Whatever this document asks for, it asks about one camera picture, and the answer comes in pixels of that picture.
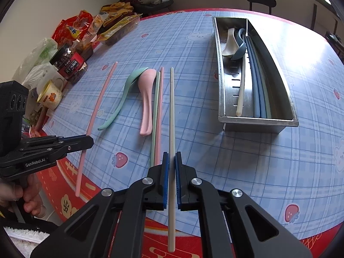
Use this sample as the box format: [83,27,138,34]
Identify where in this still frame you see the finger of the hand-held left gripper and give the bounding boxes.
[19,135,94,158]

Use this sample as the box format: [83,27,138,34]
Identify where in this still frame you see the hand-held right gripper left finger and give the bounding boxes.
[30,152,170,258]

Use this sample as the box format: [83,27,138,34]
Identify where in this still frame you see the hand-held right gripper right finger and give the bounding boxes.
[175,151,313,258]

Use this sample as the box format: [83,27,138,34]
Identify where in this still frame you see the pink chopstick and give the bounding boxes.
[154,67,164,167]
[75,62,119,197]

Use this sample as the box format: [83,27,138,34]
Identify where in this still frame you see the white chopstick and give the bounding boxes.
[236,55,246,117]
[167,67,176,252]

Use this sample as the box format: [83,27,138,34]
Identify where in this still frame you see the green chopstick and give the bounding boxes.
[251,39,271,119]
[150,71,161,167]

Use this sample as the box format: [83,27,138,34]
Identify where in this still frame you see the green spoon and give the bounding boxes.
[97,67,149,131]

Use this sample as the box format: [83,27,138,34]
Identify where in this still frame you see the pink spoon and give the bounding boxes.
[140,68,157,136]

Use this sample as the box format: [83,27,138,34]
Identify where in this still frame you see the stainless steel utensil tray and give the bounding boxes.
[212,17,299,133]

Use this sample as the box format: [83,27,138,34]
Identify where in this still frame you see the blue chopstick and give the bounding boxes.
[243,34,261,118]
[247,35,267,119]

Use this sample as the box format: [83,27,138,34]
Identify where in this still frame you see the blue spoon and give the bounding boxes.
[230,28,246,61]

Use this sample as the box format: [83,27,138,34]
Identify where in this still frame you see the white spoon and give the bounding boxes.
[222,28,244,57]

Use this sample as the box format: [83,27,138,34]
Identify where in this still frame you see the person's left hand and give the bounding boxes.
[0,174,46,217]

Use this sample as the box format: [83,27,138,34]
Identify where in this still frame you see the cream mug with flower print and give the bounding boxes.
[36,78,65,110]

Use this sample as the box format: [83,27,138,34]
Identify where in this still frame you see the white plastic bag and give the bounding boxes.
[23,64,54,90]

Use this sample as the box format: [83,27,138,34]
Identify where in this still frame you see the translucent plastic bag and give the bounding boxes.
[12,38,58,81]

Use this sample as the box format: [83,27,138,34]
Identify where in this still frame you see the black-lidded jar with red label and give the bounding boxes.
[49,46,89,84]

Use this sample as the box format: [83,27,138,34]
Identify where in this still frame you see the dark cloth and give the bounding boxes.
[0,214,63,233]

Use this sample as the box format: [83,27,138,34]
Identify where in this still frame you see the dark snack box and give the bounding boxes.
[72,39,94,60]

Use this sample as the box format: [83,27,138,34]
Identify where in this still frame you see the white fuzzy cloth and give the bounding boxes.
[4,226,52,258]

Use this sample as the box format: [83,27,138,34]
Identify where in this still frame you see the clear snack tray, yellow label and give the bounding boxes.
[97,13,142,46]

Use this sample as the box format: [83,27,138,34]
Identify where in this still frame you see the clear snack bag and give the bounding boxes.
[86,13,106,37]

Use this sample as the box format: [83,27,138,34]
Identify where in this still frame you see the blue plaid tablecloth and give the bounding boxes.
[32,8,344,258]

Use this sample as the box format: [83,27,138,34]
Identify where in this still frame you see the yellow snack packets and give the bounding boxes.
[101,2,135,19]

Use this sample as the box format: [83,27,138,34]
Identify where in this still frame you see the black stool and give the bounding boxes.
[118,0,174,18]

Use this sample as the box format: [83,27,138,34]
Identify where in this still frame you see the wooden furniture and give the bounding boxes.
[312,3,344,50]

